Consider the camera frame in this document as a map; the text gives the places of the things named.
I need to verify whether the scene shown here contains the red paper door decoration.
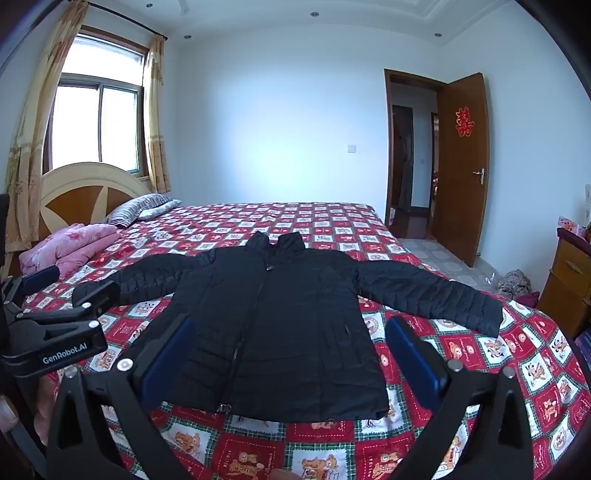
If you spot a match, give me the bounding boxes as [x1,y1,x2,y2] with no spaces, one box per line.
[455,107,476,138]

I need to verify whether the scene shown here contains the grey patterned pillow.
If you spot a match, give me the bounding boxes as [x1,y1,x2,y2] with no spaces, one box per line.
[139,199,182,220]

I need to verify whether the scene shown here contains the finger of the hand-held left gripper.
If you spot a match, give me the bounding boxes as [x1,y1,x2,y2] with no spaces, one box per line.
[0,265,61,324]
[16,280,122,329]

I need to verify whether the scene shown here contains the black puffer jacket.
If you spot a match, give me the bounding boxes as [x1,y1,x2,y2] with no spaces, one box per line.
[72,231,505,422]

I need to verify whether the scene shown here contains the grey patterned clothes pile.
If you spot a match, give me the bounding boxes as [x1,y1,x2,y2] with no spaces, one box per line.
[498,270,533,299]

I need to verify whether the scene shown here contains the pink box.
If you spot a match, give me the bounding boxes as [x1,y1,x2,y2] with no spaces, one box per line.
[556,215,587,237]

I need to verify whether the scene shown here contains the brown door frame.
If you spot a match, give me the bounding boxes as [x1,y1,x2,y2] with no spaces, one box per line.
[383,68,450,241]

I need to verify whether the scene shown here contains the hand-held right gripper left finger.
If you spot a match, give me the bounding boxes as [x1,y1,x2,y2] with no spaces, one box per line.
[44,315,197,480]

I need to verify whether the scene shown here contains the black curtain rod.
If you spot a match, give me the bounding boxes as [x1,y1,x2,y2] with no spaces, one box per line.
[87,1,167,38]

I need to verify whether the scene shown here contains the striped pillow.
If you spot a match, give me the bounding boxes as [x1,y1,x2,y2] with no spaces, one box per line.
[106,194,171,228]

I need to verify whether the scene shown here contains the brown wooden door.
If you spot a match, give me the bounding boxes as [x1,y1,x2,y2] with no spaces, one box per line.
[429,72,490,268]

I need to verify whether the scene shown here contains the cream and brown headboard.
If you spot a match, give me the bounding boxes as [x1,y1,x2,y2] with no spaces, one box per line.
[39,161,153,241]

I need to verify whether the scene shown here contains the pink folded quilt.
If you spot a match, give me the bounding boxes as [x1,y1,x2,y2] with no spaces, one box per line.
[18,223,122,280]

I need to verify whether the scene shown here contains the red checkered bedspread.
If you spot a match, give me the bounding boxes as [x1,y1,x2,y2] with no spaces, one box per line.
[18,200,589,480]

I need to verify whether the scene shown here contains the window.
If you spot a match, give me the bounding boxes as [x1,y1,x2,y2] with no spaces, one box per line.
[44,27,149,178]

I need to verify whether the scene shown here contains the wooden cabinet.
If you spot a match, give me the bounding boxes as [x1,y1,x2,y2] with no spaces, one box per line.
[538,226,591,340]

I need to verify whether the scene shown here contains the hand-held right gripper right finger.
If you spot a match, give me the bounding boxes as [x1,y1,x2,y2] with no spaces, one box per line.
[385,315,536,480]

